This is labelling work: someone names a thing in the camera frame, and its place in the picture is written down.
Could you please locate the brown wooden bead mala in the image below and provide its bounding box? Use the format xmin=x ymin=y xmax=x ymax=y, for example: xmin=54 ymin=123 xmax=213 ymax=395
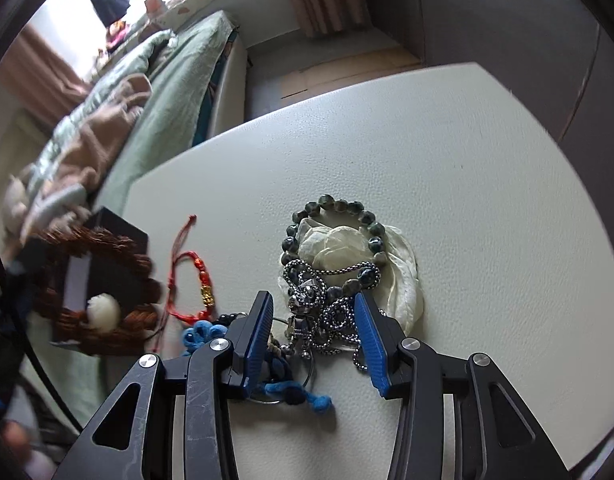
xmin=34 ymin=224 xmax=164 ymax=356

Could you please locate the blue knotted cord bracelet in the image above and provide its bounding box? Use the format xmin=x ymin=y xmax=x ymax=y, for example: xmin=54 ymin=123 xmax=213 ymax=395
xmin=180 ymin=320 xmax=334 ymax=415

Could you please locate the red string gold charm bracelet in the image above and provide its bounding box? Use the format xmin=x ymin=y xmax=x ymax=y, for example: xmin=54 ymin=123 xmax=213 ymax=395
xmin=151 ymin=213 xmax=218 ymax=354

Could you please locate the dark stone bead bracelet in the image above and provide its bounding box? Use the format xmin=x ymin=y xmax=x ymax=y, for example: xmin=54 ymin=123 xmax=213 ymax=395
xmin=280 ymin=193 xmax=390 ymax=299

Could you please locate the silver steel chain necklace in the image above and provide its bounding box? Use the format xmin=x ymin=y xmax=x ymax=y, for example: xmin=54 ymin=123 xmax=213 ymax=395
xmin=279 ymin=258 xmax=389 ymax=375

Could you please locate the black jewelry box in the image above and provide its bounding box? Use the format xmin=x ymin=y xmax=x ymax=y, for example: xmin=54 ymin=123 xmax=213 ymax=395
xmin=49 ymin=206 xmax=151 ymax=348

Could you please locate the person's left hand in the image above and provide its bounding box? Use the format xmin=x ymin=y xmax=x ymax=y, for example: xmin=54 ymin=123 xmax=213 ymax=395
xmin=1 ymin=420 xmax=56 ymax=480

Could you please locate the white organza pouch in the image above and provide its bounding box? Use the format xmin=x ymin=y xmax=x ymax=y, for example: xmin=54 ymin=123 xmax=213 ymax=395
xmin=279 ymin=200 xmax=424 ymax=347

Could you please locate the beige plush toy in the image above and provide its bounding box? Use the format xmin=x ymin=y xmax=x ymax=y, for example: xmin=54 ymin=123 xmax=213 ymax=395
xmin=1 ymin=176 xmax=30 ymax=240

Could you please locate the pink fleece blanket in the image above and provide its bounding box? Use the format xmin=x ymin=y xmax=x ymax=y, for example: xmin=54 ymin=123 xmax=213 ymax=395
xmin=16 ymin=72 xmax=153 ymax=241

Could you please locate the bed with green sheet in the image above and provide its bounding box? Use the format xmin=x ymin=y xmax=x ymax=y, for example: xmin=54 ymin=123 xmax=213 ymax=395
xmin=16 ymin=8 xmax=249 ymax=426

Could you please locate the pink curtain left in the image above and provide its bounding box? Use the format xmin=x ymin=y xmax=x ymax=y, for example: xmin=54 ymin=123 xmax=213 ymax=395
xmin=0 ymin=25 xmax=91 ymax=128

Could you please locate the light green quilt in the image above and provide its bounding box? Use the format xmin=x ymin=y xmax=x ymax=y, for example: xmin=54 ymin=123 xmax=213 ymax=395
xmin=26 ymin=29 xmax=177 ymax=200

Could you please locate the flattened cardboard on floor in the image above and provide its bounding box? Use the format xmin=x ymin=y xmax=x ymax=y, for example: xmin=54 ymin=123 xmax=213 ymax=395
xmin=280 ymin=47 xmax=422 ymax=106

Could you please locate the orange cup on sill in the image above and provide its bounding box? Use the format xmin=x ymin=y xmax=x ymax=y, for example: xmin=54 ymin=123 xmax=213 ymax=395
xmin=144 ymin=0 xmax=164 ymax=14

